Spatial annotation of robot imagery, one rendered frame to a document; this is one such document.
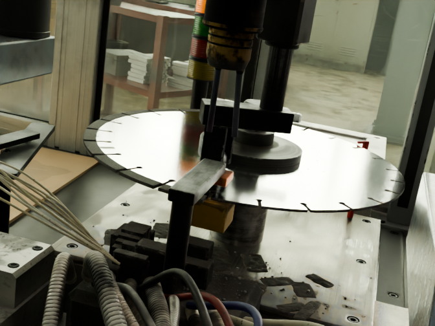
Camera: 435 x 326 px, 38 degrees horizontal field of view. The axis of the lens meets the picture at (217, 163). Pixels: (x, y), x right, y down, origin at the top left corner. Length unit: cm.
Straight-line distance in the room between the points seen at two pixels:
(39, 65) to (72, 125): 63
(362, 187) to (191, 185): 22
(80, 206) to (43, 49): 42
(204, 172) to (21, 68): 22
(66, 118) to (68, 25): 18
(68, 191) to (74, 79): 26
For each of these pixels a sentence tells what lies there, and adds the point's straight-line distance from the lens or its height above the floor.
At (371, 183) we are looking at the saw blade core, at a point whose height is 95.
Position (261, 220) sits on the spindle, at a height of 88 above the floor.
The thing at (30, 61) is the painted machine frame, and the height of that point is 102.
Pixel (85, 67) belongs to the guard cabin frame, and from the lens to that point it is 124.
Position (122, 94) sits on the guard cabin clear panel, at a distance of 123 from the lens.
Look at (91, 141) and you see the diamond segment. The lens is 65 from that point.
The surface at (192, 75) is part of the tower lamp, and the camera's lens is 95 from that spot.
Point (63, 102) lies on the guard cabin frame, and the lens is 127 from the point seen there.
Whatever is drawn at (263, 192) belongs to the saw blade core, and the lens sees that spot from 57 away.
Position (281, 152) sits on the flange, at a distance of 66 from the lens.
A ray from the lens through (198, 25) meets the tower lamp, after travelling 95.
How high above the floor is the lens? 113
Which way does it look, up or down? 17 degrees down
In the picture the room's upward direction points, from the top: 8 degrees clockwise
